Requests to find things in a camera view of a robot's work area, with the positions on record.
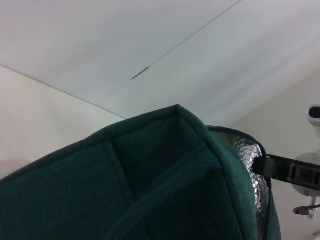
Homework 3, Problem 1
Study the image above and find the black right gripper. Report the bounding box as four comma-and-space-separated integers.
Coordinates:
251, 153, 320, 188

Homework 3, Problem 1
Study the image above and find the dark teal lunch bag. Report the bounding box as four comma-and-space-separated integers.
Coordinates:
0, 104, 282, 240

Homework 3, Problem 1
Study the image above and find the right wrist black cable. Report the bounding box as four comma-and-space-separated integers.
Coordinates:
292, 197, 320, 221

